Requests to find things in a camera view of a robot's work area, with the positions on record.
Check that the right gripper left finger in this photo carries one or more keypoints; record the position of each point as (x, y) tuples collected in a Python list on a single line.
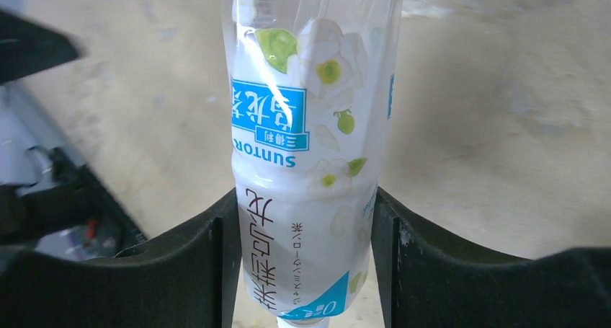
[(184, 277)]

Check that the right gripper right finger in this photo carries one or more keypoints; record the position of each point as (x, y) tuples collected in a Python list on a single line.
[(430, 277)]

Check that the white blue Suntory bottle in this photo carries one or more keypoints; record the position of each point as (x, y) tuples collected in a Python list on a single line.
[(311, 85)]

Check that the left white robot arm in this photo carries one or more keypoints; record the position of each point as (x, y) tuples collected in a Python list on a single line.
[(29, 47)]

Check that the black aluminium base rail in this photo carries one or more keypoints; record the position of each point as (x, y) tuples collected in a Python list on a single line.
[(51, 201)]

